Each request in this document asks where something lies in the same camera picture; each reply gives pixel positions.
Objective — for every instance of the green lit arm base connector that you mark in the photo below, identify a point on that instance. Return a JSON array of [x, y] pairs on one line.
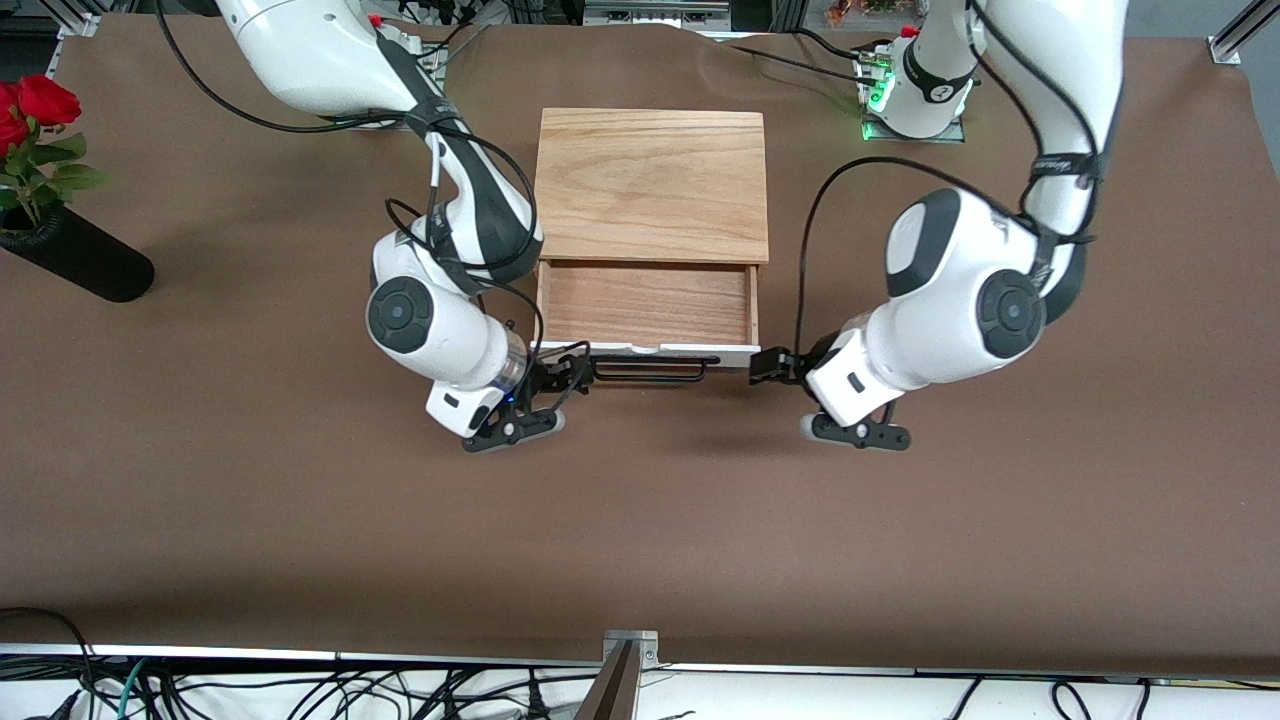
[[878, 85]]

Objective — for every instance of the black ribbed cylindrical vase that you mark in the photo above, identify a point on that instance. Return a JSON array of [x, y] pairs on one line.
[[80, 260]]

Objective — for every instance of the silver metal clamp bracket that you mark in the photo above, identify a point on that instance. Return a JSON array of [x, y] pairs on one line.
[[632, 645]]

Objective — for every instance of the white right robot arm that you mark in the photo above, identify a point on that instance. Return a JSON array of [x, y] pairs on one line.
[[440, 330]]

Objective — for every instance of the dark camera stand beam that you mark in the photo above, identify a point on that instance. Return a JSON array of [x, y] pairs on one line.
[[612, 695]]

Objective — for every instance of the light wooden drawer cabinet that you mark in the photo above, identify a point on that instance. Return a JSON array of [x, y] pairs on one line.
[[650, 185]]

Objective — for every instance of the brown table cover cloth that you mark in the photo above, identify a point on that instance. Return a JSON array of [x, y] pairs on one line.
[[300, 520]]

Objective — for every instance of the wooden drawer with white front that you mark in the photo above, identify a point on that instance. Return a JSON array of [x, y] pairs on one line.
[[650, 305]]

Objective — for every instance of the aluminium frame profile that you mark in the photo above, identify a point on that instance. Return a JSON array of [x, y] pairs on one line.
[[75, 18], [1240, 30]]

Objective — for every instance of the white table edge rail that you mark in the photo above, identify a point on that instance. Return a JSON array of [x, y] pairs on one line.
[[300, 660]]

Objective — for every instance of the red artificial rose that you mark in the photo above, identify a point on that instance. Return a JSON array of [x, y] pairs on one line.
[[10, 125], [48, 100]]

